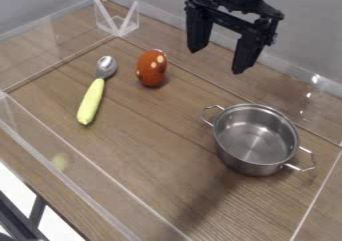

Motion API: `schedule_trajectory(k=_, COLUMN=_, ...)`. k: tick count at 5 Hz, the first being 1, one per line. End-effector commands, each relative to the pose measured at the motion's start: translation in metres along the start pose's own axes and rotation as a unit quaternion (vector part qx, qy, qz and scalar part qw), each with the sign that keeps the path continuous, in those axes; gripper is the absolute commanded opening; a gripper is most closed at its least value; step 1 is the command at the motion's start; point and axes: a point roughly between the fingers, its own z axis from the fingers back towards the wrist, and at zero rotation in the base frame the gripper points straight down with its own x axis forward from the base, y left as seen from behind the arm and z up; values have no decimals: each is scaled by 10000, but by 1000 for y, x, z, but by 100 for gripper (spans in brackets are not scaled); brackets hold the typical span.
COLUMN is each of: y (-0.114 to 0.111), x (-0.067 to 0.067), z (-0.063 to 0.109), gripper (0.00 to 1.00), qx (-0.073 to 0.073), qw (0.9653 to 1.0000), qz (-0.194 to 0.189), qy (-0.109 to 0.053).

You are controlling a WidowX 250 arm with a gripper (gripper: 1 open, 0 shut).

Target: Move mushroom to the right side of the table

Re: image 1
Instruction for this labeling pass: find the clear acrylic corner bracket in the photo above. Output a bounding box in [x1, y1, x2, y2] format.
[94, 0, 139, 37]

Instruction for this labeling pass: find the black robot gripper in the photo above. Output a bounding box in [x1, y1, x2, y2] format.
[185, 0, 285, 75]

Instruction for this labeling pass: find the stainless steel pot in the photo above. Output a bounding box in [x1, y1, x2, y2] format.
[202, 103, 317, 176]

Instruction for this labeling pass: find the spoon with yellow handle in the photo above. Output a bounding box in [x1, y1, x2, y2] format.
[77, 56, 118, 125]

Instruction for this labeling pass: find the clear acrylic table fence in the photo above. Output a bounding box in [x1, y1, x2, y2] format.
[0, 0, 342, 241]

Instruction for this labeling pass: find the red white toy mushroom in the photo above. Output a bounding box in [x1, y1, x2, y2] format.
[137, 49, 169, 87]

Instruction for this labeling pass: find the black metal table frame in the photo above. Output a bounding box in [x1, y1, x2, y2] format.
[0, 191, 50, 241]

